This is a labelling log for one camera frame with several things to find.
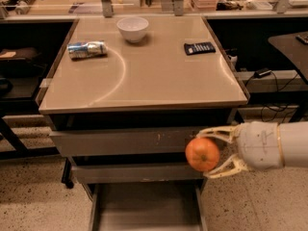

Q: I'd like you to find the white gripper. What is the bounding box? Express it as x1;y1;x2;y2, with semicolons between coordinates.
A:
196;121;284;179

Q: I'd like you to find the orange fruit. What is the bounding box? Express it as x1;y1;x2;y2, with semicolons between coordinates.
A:
185;138;220;172

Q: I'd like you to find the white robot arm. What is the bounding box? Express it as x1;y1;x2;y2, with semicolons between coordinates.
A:
196;121;308;179

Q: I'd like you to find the grey bottom drawer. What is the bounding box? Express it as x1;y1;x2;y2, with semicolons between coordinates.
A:
88;180;209;231

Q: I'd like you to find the grey drawer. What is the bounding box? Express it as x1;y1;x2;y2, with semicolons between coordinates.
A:
88;180;209;231
50;126;201;157
72;163;203;184

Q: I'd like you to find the grey drawer cabinet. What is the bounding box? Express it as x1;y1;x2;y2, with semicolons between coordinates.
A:
34;14;250;231

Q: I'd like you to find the grey top drawer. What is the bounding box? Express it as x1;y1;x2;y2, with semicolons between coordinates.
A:
50;126;201;157

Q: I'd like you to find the grey middle drawer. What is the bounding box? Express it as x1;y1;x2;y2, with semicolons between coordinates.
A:
72;163;203;184

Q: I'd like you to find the black power adapter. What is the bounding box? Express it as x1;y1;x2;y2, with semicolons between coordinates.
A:
253;67;271;79

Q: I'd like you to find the black calculator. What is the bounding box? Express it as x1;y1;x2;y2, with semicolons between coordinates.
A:
184;42;216;56

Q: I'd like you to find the white ceramic bowl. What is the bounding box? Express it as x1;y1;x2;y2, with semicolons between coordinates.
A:
116;17;149;42

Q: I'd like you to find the crushed blue silver can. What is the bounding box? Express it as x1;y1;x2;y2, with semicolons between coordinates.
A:
66;40;108;60

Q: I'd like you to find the black cable on floor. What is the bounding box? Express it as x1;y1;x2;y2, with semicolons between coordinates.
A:
259;70;301;123

